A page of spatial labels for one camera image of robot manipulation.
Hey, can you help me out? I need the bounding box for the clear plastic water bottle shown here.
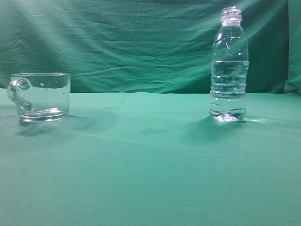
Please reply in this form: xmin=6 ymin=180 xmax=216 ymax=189
xmin=209 ymin=6 xmax=249 ymax=122

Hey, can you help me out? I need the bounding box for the green tablecloth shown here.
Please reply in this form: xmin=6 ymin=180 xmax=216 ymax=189
xmin=0 ymin=89 xmax=301 ymax=226

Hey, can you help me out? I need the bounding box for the green cloth backdrop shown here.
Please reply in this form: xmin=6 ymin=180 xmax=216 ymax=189
xmin=0 ymin=0 xmax=301 ymax=94

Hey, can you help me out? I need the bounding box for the clear glass mug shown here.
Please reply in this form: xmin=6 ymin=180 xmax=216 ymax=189
xmin=7 ymin=73 xmax=71 ymax=122

